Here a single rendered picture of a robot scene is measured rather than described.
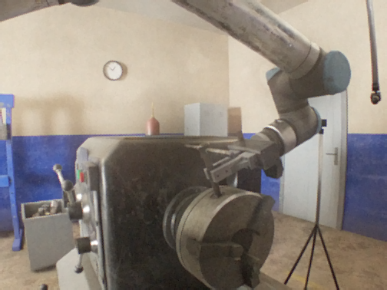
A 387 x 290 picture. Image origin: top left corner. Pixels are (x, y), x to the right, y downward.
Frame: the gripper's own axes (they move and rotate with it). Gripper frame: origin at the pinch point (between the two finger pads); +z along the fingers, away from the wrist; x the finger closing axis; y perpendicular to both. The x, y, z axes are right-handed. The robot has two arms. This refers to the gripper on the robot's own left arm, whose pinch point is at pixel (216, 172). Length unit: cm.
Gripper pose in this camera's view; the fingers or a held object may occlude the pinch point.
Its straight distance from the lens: 56.4
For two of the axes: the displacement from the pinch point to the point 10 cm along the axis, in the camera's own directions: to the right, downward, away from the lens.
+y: -3.2, -9.2, -2.4
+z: -8.4, 3.9, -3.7
